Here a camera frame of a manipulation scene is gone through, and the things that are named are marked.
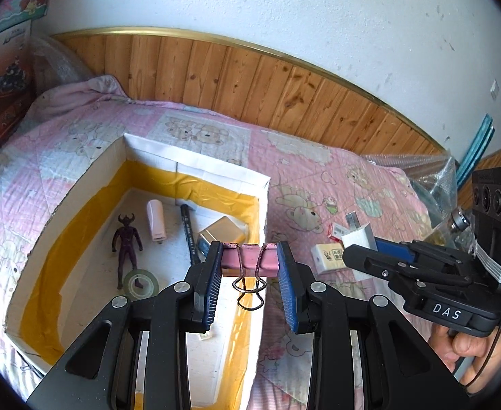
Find pink bear printed quilt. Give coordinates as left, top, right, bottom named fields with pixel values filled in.
left=0, top=92, right=452, bottom=410

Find pink towel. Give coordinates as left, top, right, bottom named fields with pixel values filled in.
left=35, top=74, right=128, bottom=109

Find person's right hand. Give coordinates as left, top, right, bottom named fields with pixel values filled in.
left=430, top=325, right=501, bottom=394

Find round metal cap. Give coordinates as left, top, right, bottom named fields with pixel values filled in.
left=448, top=206, right=474, bottom=234

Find purple horned figure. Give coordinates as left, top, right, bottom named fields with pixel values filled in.
left=112, top=213, right=141, bottom=292

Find thin black cable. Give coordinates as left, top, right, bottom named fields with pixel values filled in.
left=468, top=319, right=501, bottom=394

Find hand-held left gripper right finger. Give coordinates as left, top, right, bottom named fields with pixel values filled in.
left=276, top=240, right=469, bottom=410

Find small white block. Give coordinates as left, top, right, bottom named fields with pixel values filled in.
left=343, top=223, right=378, bottom=258

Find white cylindrical tube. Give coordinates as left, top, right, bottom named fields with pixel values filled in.
left=146, top=199, right=168, bottom=242

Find green tape roll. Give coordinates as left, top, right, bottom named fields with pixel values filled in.
left=122, top=267, right=161, bottom=302

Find small cream printed box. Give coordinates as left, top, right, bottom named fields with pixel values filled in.
left=311, top=243, right=346, bottom=275

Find teal strips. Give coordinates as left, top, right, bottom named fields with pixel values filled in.
left=456, top=113, right=496, bottom=189

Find pink binder clip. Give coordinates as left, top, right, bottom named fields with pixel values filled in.
left=220, top=243, right=281, bottom=311

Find clear bubble wrap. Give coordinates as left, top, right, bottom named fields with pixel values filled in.
left=29, top=35, right=90, bottom=92

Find white cardboard box yellow tape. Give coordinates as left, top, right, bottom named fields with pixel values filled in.
left=3, top=133, right=272, bottom=410

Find wooden headboard with gold trim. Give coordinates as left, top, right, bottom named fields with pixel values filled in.
left=49, top=27, right=501, bottom=193

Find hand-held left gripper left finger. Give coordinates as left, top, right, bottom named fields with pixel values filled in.
left=26, top=241, right=223, bottom=410

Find robot figure toy box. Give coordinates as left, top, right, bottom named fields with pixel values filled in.
left=0, top=21, right=34, bottom=169

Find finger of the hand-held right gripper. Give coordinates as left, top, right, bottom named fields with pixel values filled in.
left=342, top=243, right=470, bottom=292
left=376, top=239, right=476, bottom=276

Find black pen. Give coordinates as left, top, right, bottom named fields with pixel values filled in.
left=179, top=204, right=205, bottom=266

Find crumpled clear plastic wrap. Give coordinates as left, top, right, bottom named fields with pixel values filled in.
left=362, top=147, right=478, bottom=233

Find small tan cardboard box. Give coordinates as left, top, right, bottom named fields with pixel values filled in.
left=198, top=216, right=249, bottom=258

